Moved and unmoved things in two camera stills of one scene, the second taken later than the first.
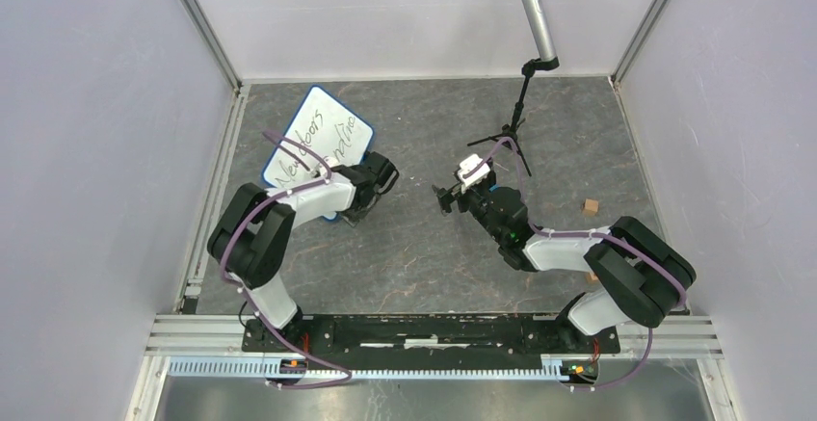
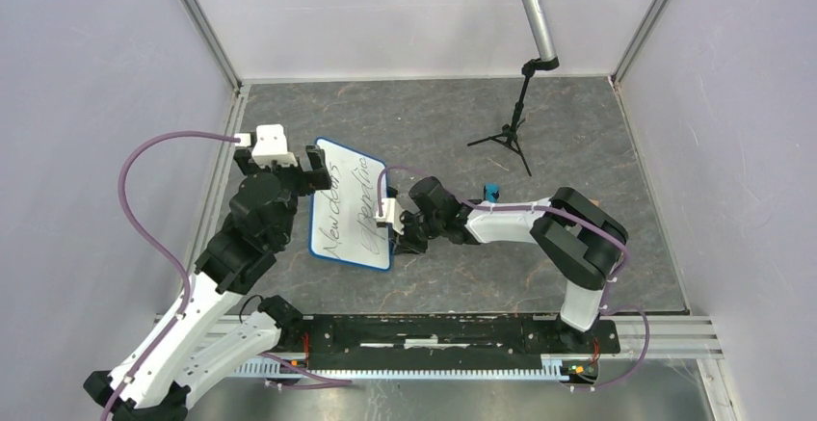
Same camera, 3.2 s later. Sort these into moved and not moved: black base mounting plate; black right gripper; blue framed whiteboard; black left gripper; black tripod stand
Moved: black left gripper; black right gripper; blue framed whiteboard
Not moved: black base mounting plate; black tripod stand
